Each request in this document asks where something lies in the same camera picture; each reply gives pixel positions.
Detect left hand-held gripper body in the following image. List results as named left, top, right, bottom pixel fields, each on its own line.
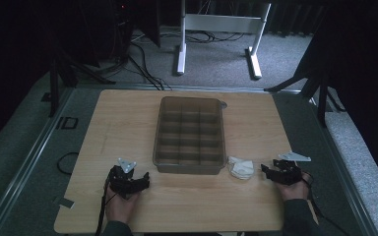
left=106, top=157, right=138, bottom=200

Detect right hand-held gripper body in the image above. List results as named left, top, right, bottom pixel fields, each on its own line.
left=274, top=150, right=312, bottom=187

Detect person's right hand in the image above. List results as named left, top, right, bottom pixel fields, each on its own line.
left=276, top=172, right=312, bottom=203

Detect white rolled socks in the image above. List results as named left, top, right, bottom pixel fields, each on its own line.
left=226, top=155, right=256, bottom=181

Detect grey tape strip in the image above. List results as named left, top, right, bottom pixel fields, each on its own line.
left=58, top=196, right=76, bottom=209

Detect grey divided storage box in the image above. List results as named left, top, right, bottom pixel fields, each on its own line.
left=152, top=95, right=227, bottom=176

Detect black tripod stand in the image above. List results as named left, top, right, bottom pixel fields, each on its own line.
left=47, top=45, right=116, bottom=119
left=263, top=32, right=347, bottom=128

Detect left hand-held gripper cable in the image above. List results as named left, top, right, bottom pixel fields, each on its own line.
left=94, top=178, right=119, bottom=236

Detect hand-held gripper cable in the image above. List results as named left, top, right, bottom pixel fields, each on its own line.
left=302, top=170, right=353, bottom=236
left=94, top=178, right=119, bottom=236

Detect right hand-held gripper cable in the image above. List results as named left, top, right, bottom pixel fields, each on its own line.
left=302, top=170, right=353, bottom=236

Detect black cable loop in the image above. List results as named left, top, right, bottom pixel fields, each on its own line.
left=56, top=151, right=80, bottom=176

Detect black floor cables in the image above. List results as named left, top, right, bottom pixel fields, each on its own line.
left=124, top=29, right=247, bottom=91

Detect white metal desk frame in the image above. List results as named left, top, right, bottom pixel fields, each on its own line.
left=175, top=0, right=273, bottom=81

